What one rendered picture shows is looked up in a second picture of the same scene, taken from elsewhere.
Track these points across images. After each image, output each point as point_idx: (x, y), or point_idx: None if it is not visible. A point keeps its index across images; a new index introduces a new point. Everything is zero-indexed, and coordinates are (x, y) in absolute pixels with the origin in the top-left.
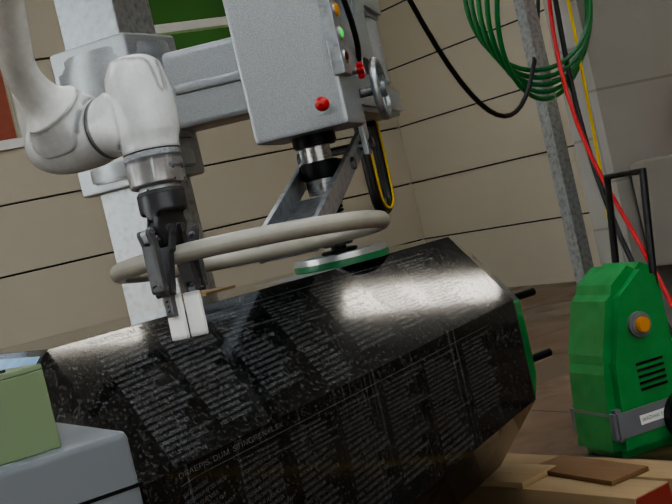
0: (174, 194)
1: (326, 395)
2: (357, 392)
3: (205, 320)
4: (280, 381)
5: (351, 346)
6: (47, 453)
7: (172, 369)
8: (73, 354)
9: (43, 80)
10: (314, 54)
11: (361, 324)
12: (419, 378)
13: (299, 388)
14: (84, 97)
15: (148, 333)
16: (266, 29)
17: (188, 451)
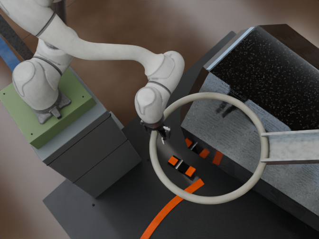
0: (147, 127)
1: (252, 173)
2: (267, 184)
3: (163, 142)
4: (248, 154)
5: (286, 178)
6: (34, 148)
7: (228, 115)
8: (213, 80)
9: (141, 62)
10: None
11: (304, 180)
12: (301, 208)
13: (249, 162)
14: (154, 77)
15: (239, 99)
16: None
17: (200, 134)
